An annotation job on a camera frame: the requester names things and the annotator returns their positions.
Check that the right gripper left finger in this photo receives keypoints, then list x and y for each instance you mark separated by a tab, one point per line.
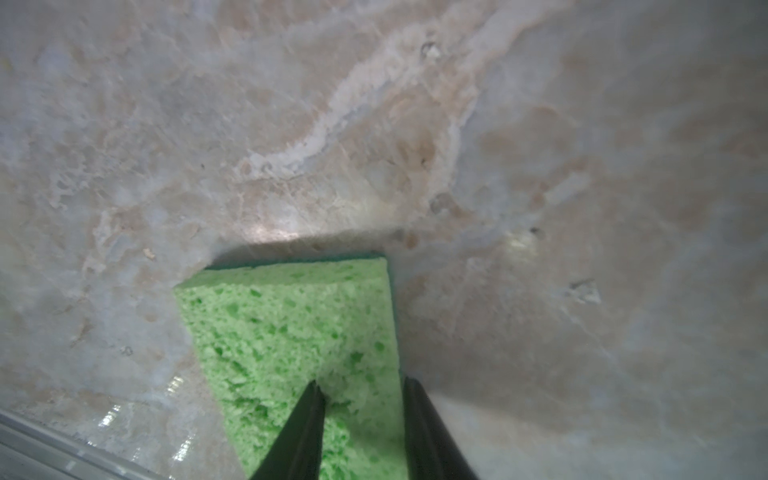
296	454

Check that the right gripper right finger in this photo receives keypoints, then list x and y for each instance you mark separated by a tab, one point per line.
432	453

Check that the green sponge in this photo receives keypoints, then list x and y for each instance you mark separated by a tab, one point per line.
261	334

